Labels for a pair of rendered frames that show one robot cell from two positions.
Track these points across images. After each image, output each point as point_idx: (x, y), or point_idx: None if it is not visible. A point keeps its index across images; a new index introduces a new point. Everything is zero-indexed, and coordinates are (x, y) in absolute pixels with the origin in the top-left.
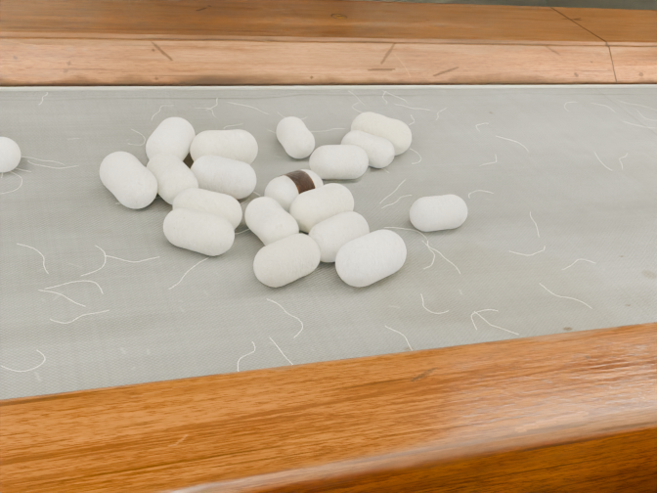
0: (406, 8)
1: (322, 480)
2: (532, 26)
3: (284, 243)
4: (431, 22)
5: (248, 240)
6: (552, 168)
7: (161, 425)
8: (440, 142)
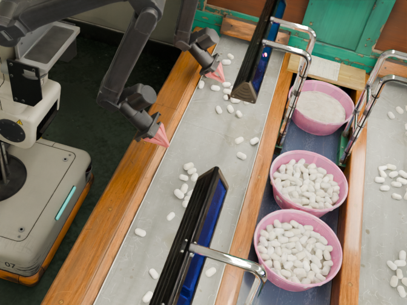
0: None
1: (257, 216)
2: (163, 115)
3: None
4: None
5: None
6: (205, 150)
7: (245, 224)
8: (189, 158)
